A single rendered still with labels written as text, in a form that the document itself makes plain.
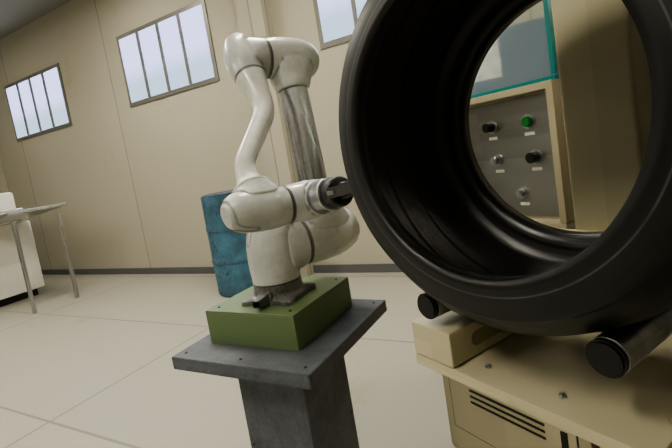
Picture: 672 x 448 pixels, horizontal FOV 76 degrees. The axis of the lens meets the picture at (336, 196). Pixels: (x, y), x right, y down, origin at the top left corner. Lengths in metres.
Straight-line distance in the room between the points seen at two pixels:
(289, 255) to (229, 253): 2.79
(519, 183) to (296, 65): 0.79
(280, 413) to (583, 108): 1.15
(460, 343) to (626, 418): 0.23
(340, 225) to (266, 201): 0.43
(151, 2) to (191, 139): 1.61
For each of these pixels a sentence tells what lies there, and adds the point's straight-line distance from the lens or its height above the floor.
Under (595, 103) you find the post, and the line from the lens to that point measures 0.93.
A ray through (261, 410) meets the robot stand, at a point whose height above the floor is 0.43.
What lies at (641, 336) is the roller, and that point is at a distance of 0.63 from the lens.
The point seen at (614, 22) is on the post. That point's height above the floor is 1.32.
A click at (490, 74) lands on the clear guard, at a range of 1.38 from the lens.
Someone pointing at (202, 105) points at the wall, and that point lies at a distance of 5.13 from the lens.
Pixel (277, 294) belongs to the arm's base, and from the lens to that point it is 1.36.
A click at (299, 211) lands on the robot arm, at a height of 1.04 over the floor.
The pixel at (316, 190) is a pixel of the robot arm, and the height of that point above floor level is 1.09.
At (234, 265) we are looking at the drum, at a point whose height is 0.31.
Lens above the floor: 1.18
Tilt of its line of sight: 6 degrees down
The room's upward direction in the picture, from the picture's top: 9 degrees counter-clockwise
